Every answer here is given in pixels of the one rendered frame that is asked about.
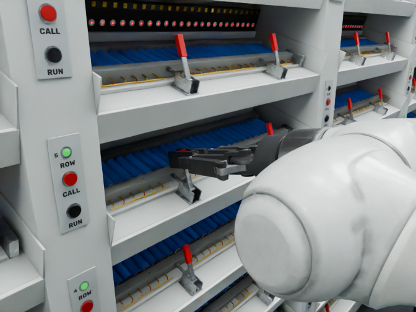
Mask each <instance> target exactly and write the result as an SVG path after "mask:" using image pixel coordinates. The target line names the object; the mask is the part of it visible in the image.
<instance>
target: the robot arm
mask: <svg viewBox="0 0 416 312"><path fill-rule="evenodd" d="M182 149H186V151H179V150H182ZM168 158H169V162H170V168H180V169H188V171H189V173H191V174H196V175H202V176H209V177H213V178H217V179H219V180H220V181H226V180H228V177H229V175H241V176H243V177H252V176H255V179H254V180H252V182H251V183H250V184H249V186H248V187H247V188H246V190H245V191H244V193H243V197H242V202H241V204H240V207H239V209H238V213H237V215H236V220H235V246H236V250H237V253H238V256H239V258H240V261H241V263H242V265H243V266H244V268H245V269H246V271H247V273H248V274H249V275H250V276H251V277H252V278H253V279H254V280H255V281H256V282H257V283H258V284H259V285H260V286H261V287H262V288H263V289H264V290H265V291H267V292H268V293H270V294H271V295H273V296H275V297H277V298H281V299H284V300H289V301H297V302H305V303H311V302H323V301H327V300H330V299H343V300H351V301H355V302H359V303H362V304H364V305H368V306H370V307H372V308H374V309H375V310H378V309H381V308H385V307H388V306H397V305H409V306H416V118H391V119H372V120H366V121H357V122H354V123H350V124H347V125H345V126H341V127H335V128H330V127H323V128H309V129H294V130H292V131H290V132H289V133H288V134H276V135H268V136H265V137H263V138H262V139H261V141H260V142H259V144H258V145H233V146H222V145H221V146H220V147H218V149H213V148H210V149H209V150H208V151H207V149H198V148H179V149H177V150H176V151H169V152H168Z"/></svg>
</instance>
